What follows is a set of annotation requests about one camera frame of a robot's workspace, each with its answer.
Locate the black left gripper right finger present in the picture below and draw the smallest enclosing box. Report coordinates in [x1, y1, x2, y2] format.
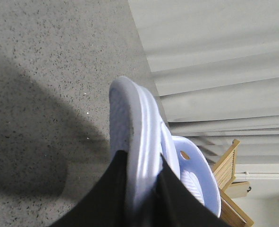
[156, 156, 228, 227]

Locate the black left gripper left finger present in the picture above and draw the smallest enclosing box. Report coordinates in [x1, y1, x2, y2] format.
[51, 150, 127, 227]

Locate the light blue slipper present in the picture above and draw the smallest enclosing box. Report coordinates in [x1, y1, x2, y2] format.
[109, 77, 180, 219]
[169, 136, 221, 217]

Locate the wooden slatted chair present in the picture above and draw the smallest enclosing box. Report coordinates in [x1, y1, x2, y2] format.
[211, 139, 254, 227]

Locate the pale green curtain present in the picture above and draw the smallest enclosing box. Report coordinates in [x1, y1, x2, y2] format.
[129, 0, 279, 164]

